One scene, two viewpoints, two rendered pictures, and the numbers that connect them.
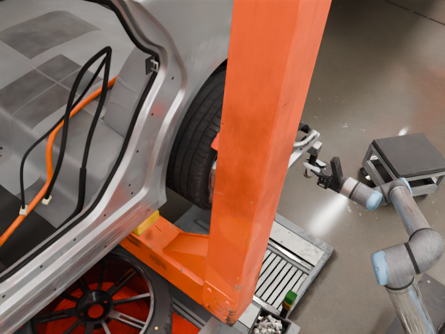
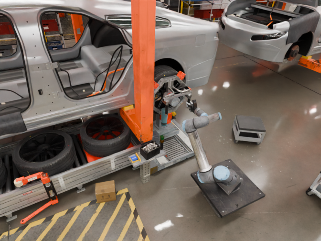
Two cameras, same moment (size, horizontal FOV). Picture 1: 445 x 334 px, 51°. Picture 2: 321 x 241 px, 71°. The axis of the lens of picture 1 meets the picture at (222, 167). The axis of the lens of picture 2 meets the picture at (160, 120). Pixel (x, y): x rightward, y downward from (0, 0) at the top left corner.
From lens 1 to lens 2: 1.46 m
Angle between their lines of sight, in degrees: 21
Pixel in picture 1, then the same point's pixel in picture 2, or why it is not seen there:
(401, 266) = (189, 123)
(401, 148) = (246, 119)
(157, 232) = (130, 111)
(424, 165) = (252, 126)
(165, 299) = (126, 132)
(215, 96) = (156, 71)
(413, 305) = (194, 141)
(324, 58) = (240, 91)
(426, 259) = (197, 121)
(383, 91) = (261, 106)
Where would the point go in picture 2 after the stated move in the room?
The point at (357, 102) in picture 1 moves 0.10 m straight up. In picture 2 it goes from (246, 108) to (248, 104)
